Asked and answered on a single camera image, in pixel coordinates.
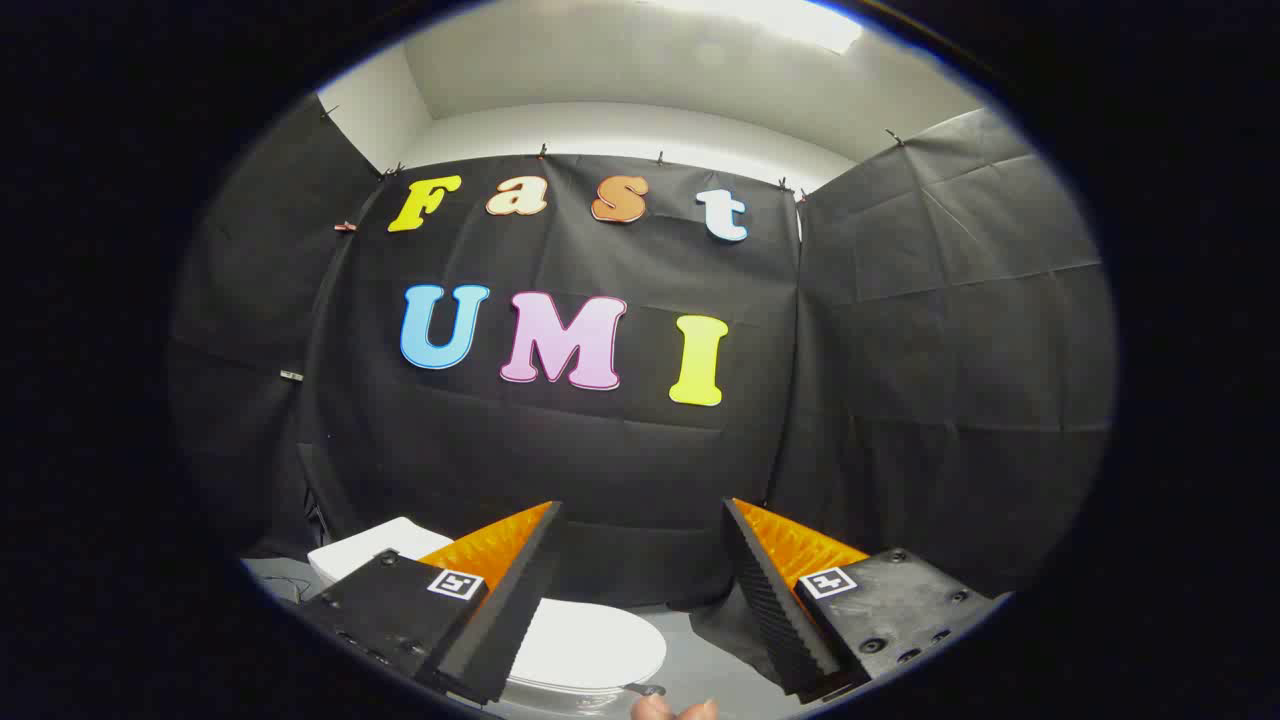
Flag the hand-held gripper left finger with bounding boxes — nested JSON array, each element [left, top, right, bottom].
[[298, 500, 564, 706]]

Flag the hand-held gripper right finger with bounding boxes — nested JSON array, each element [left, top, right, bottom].
[[722, 497, 998, 701]]

